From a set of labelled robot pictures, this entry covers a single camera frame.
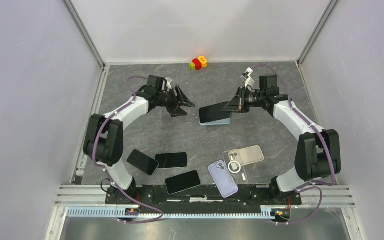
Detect black smartphone carried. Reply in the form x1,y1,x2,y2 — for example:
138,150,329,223
198,101,232,123

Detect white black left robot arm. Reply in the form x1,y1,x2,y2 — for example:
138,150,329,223
83,75,195,204

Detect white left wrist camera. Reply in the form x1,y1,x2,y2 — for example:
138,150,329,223
165,77,173,91

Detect black smartphone leftmost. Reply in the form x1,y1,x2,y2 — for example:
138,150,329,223
127,149,160,176

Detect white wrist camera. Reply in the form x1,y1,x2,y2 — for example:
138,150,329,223
240,67,255,88
165,77,173,91

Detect clear magsafe phone case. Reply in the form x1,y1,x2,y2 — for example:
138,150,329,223
222,149,249,185

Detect black smartphone front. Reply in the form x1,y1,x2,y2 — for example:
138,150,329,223
165,170,201,195

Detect light blue toothed rail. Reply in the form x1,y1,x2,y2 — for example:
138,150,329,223
67,206,275,220

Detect black smartphone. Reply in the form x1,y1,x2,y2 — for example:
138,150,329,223
127,149,160,176
155,152,188,169
165,170,201,195

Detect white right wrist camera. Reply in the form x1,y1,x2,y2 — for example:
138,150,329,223
240,67,255,88

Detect light blue phone case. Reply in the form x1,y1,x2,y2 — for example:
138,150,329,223
199,118,231,126

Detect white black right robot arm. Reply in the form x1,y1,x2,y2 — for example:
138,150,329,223
221,75,342,204

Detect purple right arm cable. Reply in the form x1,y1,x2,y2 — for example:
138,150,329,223
251,64,339,227

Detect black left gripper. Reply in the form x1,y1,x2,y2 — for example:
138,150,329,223
156,85,195,118

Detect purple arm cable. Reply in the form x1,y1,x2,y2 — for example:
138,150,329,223
251,64,339,227
91,76,165,225

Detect colourful toy blocks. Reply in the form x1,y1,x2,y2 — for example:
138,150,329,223
189,55,208,71

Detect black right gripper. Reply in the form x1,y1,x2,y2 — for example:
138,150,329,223
222,86,266,114

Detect lilac phone case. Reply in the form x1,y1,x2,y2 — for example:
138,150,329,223
208,160,239,198

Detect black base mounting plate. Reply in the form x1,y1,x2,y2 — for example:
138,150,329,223
105,184,303,215

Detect black smartphone middle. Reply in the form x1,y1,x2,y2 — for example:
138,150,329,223
155,152,188,169

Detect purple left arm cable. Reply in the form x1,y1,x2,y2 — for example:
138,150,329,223
91,76,165,225

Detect beige translucent phone case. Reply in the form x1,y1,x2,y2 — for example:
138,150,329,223
228,145,265,166

